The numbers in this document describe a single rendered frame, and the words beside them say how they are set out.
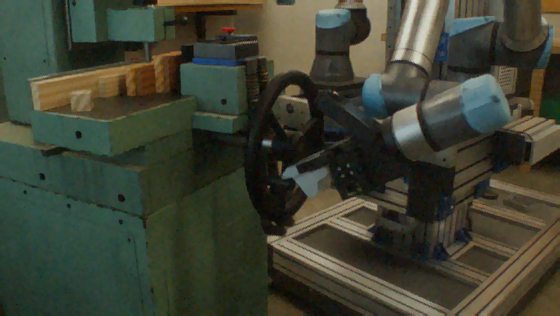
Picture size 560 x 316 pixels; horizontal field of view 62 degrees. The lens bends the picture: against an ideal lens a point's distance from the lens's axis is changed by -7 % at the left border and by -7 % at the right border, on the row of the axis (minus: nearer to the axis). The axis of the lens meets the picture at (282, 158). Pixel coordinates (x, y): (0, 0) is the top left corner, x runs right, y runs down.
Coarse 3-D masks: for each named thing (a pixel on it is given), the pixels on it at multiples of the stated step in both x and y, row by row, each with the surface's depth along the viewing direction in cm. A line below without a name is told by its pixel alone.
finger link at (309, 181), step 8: (304, 160) 79; (288, 168) 80; (296, 168) 78; (320, 168) 77; (328, 168) 77; (288, 176) 80; (296, 176) 79; (304, 176) 79; (312, 176) 78; (320, 176) 77; (304, 184) 79; (312, 184) 78; (312, 192) 79
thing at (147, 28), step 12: (108, 12) 103; (120, 12) 101; (132, 12) 100; (144, 12) 98; (156, 12) 98; (168, 12) 101; (108, 24) 104; (120, 24) 102; (132, 24) 101; (144, 24) 99; (156, 24) 99; (108, 36) 105; (120, 36) 103; (132, 36) 101; (144, 36) 100; (156, 36) 99; (168, 36) 103
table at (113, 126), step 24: (120, 96) 96; (144, 96) 96; (168, 96) 96; (192, 96) 95; (48, 120) 84; (72, 120) 81; (96, 120) 78; (120, 120) 79; (144, 120) 84; (168, 120) 89; (192, 120) 95; (216, 120) 93; (240, 120) 93; (72, 144) 82; (96, 144) 79; (120, 144) 80; (144, 144) 85
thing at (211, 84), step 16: (192, 64) 95; (272, 64) 101; (192, 80) 95; (208, 80) 93; (224, 80) 92; (240, 80) 91; (208, 96) 94; (224, 96) 93; (240, 96) 92; (224, 112) 94; (240, 112) 93
